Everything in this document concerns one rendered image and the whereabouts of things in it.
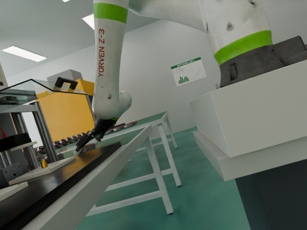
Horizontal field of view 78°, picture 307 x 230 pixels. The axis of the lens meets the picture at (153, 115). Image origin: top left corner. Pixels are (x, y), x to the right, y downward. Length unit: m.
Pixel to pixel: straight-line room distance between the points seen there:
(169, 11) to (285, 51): 0.42
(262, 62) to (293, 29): 6.42
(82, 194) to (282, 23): 6.64
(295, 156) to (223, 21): 0.30
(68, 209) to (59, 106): 4.18
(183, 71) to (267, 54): 5.33
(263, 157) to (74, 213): 0.34
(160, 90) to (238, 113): 5.42
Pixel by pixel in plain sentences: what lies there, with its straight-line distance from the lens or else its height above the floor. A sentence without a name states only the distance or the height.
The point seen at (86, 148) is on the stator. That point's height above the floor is 0.78.
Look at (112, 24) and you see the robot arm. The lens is 0.71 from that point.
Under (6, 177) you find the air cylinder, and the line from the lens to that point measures 0.84.
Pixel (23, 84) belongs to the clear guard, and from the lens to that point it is 0.73.
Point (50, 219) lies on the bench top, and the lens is 0.37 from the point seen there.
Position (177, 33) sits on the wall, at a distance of 6.04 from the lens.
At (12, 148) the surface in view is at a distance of 0.80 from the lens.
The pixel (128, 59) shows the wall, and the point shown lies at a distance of 6.00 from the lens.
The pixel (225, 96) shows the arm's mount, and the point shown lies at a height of 0.84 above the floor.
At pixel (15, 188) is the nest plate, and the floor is 0.78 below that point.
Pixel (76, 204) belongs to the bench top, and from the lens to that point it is 0.42.
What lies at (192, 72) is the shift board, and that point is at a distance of 5.79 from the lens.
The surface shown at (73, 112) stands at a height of 1.33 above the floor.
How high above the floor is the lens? 0.86
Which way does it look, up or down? 1 degrees down
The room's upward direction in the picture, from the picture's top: 18 degrees counter-clockwise
